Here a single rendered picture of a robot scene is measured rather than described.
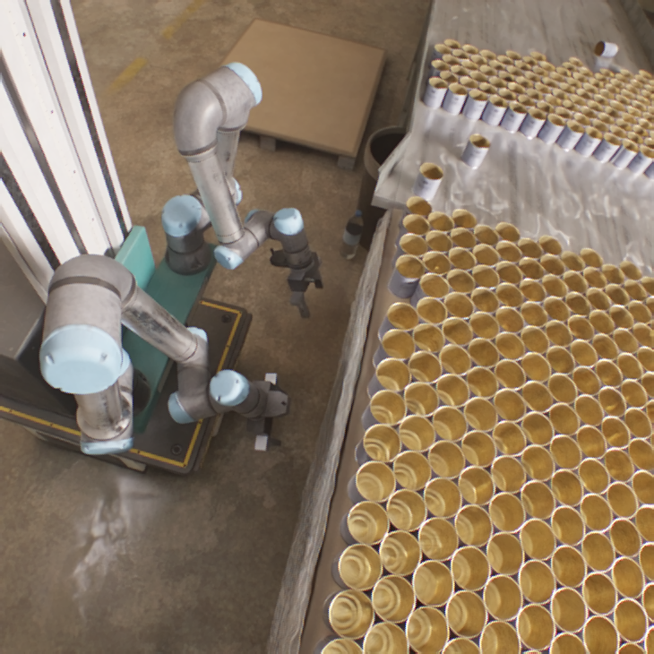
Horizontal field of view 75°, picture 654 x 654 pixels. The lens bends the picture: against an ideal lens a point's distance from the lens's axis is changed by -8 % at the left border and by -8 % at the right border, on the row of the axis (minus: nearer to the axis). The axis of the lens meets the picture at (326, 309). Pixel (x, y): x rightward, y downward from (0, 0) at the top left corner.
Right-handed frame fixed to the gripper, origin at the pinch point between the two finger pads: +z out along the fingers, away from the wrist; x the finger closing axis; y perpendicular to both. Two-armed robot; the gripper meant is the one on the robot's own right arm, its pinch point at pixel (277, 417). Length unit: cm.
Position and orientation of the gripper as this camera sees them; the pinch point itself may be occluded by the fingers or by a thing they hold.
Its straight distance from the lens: 128.3
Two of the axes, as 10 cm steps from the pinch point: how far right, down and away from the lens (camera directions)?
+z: 2.8, 4.3, 8.6
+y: -9.6, 0.3, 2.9
